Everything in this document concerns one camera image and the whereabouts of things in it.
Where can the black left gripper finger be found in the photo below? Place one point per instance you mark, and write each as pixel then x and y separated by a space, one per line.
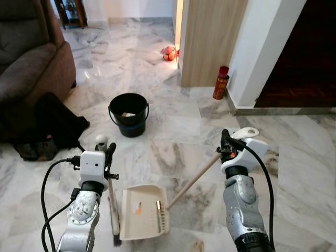
pixel 111 149

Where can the red orange spray can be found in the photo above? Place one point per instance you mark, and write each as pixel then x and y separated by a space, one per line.
pixel 220 86

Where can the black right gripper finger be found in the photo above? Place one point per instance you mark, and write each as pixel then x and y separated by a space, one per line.
pixel 226 135

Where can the light wood cabinet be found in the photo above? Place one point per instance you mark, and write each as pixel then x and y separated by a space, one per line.
pixel 210 42

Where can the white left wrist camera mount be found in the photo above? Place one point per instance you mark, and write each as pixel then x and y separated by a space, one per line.
pixel 93 166

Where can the black fabric bag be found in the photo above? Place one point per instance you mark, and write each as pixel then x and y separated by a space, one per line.
pixel 58 121

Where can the red bag of oranges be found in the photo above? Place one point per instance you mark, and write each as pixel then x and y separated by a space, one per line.
pixel 169 55

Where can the brown cardboard box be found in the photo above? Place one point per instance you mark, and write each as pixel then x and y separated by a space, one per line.
pixel 128 113

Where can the dark wooden shelf stand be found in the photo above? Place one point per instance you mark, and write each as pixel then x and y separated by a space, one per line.
pixel 81 10

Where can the brown fabric sofa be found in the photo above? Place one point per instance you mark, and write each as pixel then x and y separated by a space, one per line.
pixel 31 63

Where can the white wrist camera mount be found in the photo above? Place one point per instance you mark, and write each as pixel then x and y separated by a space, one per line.
pixel 249 152
pixel 93 166

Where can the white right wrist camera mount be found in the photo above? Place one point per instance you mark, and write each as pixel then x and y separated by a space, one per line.
pixel 249 152

